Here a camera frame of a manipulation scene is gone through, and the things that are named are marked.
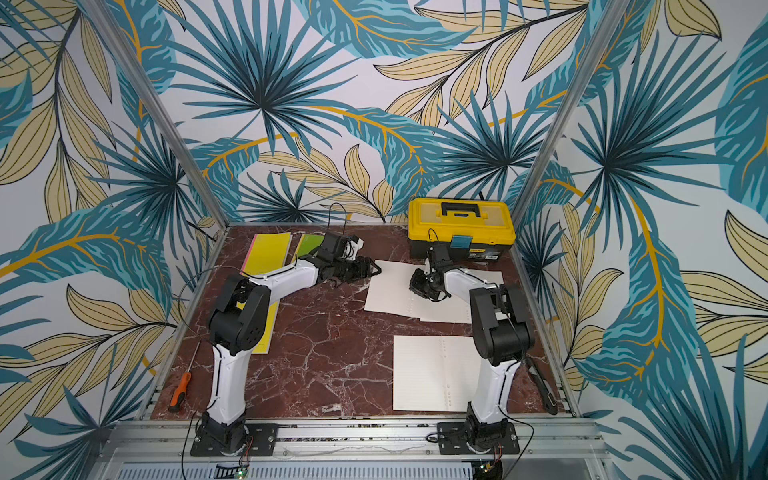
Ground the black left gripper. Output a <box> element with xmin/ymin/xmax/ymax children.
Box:
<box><xmin>334</xmin><ymin>255</ymin><xmax>383</xmax><ymax>284</ymax></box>

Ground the green cover notebook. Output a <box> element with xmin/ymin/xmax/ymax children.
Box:
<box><xmin>294</xmin><ymin>233</ymin><xmax>324</xmax><ymax>258</ymax></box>

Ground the yellow notebook pink spine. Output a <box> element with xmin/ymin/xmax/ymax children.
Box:
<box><xmin>241</xmin><ymin>233</ymin><xmax>292</xmax><ymax>276</ymax></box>

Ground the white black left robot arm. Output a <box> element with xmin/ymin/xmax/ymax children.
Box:
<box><xmin>200</xmin><ymin>255</ymin><xmax>381</xmax><ymax>452</ymax></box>

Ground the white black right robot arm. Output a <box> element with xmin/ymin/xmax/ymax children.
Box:
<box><xmin>409</xmin><ymin>267</ymin><xmax>534</xmax><ymax>453</ymax></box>

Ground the yellow black toolbox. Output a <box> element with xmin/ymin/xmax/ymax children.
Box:
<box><xmin>408</xmin><ymin>198</ymin><xmax>516</xmax><ymax>262</ymax></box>

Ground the black utility knife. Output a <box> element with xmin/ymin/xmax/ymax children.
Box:
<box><xmin>524</xmin><ymin>356</ymin><xmax>559</xmax><ymax>415</ymax></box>

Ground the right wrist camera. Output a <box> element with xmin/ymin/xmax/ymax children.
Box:
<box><xmin>427</xmin><ymin>242</ymin><xmax>455</xmax><ymax>272</ymax></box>

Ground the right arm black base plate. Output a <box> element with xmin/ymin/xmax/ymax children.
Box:
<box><xmin>434</xmin><ymin>420</ymin><xmax>520</xmax><ymax>455</ymax></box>

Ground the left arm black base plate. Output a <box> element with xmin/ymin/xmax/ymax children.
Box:
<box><xmin>189</xmin><ymin>423</ymin><xmax>278</xmax><ymax>459</ymax></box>

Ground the orange handled screwdriver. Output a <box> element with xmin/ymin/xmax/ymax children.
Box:
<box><xmin>168</xmin><ymin>343</ymin><xmax>201</xmax><ymax>413</ymax></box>

